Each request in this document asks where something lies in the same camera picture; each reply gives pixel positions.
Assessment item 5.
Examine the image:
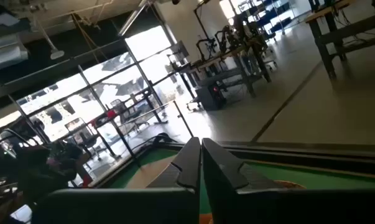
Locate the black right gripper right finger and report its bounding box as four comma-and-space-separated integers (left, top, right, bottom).
201, 138, 375, 224

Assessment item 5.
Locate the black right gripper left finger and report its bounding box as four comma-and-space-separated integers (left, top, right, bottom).
31, 136, 201, 224

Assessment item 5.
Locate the light grey cloth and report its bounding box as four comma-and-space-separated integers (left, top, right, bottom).
124, 154, 177, 190

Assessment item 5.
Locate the black computer tower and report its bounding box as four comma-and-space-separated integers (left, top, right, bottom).
195, 83, 227, 111

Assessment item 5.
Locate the red object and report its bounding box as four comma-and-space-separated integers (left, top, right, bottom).
81, 173, 94, 189

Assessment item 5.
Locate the black office chair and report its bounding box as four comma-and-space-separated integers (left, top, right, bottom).
64, 117, 103, 161

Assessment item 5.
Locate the wooden workbench with robot arms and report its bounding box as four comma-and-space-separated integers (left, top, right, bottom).
174, 24, 274, 99

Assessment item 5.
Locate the person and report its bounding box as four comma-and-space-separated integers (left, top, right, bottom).
17, 141, 82, 206

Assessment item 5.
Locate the white pendant lamp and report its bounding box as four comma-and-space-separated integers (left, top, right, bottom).
34, 18, 65, 60

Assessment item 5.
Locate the wooden workbench with black legs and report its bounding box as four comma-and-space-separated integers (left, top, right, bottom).
304, 0, 375, 80

